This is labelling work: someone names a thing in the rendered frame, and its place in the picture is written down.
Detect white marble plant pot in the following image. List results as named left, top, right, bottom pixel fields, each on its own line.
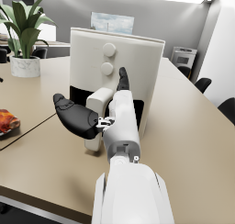
left=10, top=55, right=41, bottom=79

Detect black office chair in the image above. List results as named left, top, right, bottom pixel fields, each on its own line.
left=177, top=65, right=192, bottom=79
left=217, top=96, right=235, bottom=126
left=31, top=47, right=49, bottom=60
left=0, top=48, right=8, bottom=64
left=194, top=77, right=213, bottom=95

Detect framed sky picture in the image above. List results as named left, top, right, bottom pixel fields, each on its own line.
left=90, top=11, right=136, bottom=36

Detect green potted plant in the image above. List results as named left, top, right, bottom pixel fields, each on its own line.
left=0, top=0, right=58, bottom=60

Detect silver oven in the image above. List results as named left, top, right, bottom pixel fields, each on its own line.
left=170, top=46, right=198, bottom=70

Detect pale air fryer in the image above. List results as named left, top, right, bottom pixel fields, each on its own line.
left=69, top=27, right=166, bottom=152

